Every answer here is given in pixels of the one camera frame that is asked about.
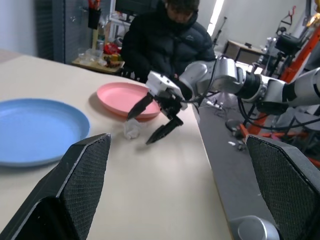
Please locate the crumpled white tissue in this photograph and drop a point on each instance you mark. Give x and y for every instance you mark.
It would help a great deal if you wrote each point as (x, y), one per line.
(131, 128)

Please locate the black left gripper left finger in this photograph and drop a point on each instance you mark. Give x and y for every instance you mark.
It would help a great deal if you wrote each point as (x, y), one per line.
(82, 180)

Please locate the wooden background desk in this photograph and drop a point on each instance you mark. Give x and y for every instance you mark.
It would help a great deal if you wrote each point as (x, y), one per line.
(243, 47)

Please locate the pink plastic plate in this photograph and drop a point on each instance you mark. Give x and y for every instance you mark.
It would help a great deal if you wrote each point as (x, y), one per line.
(117, 97)

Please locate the person in black jacket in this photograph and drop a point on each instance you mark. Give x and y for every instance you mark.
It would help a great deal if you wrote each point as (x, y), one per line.
(162, 40)

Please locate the blue plastic plate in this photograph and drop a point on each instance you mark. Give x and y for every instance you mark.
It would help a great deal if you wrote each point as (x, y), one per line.
(37, 125)

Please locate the black hanging pen holder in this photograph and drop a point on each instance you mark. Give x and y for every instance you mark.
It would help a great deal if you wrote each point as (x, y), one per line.
(94, 17)

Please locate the dark grey metal cabinet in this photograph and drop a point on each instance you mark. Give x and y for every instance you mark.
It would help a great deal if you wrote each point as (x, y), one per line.
(62, 30)

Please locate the cluttered wooden side table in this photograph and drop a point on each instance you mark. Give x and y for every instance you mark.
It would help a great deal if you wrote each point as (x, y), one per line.
(100, 58)

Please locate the orange metal stand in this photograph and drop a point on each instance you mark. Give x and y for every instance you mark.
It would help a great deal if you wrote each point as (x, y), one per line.
(305, 60)

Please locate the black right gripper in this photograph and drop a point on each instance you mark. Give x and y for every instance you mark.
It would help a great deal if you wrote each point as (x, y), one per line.
(170, 105)

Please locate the silver robot body joint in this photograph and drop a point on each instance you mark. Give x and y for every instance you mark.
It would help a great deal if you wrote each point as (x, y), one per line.
(252, 228)

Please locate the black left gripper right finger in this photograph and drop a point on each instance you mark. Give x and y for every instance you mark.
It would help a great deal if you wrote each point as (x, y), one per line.
(282, 185)

